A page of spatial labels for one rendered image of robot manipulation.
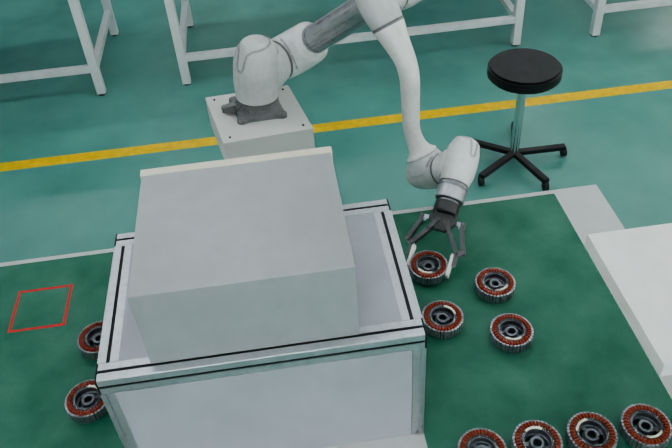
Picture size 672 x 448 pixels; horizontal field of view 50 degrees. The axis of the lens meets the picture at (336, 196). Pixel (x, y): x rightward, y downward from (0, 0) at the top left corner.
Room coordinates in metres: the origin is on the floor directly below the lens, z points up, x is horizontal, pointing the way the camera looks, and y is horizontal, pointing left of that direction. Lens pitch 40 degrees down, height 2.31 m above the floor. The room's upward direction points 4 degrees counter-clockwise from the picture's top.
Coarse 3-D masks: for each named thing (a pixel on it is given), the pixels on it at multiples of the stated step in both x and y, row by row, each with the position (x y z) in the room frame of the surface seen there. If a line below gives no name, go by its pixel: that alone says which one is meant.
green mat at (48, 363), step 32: (96, 256) 1.65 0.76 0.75; (0, 288) 1.54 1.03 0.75; (32, 288) 1.53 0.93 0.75; (64, 288) 1.52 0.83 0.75; (96, 288) 1.51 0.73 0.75; (0, 320) 1.41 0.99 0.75; (32, 320) 1.40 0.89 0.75; (96, 320) 1.39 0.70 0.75; (0, 352) 1.30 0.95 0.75; (32, 352) 1.29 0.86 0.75; (64, 352) 1.28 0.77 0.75; (0, 384) 1.19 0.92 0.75; (32, 384) 1.18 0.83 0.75; (64, 384) 1.17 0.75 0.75; (0, 416) 1.09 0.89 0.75; (32, 416) 1.08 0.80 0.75; (64, 416) 1.08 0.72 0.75
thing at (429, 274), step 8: (416, 256) 1.50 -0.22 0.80; (424, 256) 1.50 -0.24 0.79; (432, 256) 1.50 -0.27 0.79; (440, 256) 1.49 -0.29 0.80; (416, 264) 1.47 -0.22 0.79; (424, 264) 1.47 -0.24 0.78; (432, 264) 1.47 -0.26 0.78; (440, 264) 1.46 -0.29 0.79; (416, 272) 1.44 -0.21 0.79; (424, 272) 1.44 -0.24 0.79; (432, 272) 1.43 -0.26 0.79; (440, 272) 1.43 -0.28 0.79; (416, 280) 1.43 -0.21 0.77; (424, 280) 1.42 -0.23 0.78; (432, 280) 1.41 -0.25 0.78; (440, 280) 1.42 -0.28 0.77
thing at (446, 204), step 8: (440, 200) 1.61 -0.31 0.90; (448, 200) 1.60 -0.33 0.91; (440, 208) 1.59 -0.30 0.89; (448, 208) 1.58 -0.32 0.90; (456, 208) 1.59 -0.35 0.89; (432, 216) 1.59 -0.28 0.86; (440, 216) 1.59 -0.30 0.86; (448, 216) 1.58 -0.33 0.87; (456, 216) 1.58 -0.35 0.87; (440, 224) 1.56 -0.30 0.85
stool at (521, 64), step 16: (528, 48) 3.06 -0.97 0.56; (496, 64) 2.94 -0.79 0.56; (512, 64) 2.93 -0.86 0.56; (528, 64) 2.92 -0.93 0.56; (544, 64) 2.91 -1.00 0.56; (560, 64) 2.91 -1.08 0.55; (496, 80) 2.83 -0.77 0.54; (512, 80) 2.79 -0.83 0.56; (528, 80) 2.78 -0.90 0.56; (544, 80) 2.77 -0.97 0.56; (560, 80) 2.83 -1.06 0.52; (512, 128) 3.11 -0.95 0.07; (480, 144) 2.99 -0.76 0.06; (496, 144) 2.98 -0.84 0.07; (512, 144) 2.90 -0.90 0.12; (560, 144) 2.94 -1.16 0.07; (528, 160) 2.83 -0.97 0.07; (480, 176) 2.75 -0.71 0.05; (544, 176) 2.69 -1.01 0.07
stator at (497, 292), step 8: (480, 272) 1.42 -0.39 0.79; (488, 272) 1.42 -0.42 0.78; (496, 272) 1.42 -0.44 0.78; (504, 272) 1.42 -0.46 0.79; (480, 280) 1.39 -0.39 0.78; (488, 280) 1.41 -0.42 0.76; (496, 280) 1.40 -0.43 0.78; (504, 280) 1.40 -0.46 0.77; (512, 280) 1.38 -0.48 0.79; (480, 288) 1.37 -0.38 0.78; (488, 288) 1.36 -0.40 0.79; (496, 288) 1.37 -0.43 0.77; (504, 288) 1.36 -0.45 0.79; (512, 288) 1.36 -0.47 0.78; (480, 296) 1.36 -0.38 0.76; (488, 296) 1.34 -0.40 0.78; (496, 296) 1.34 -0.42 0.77; (504, 296) 1.33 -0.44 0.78; (512, 296) 1.35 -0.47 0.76
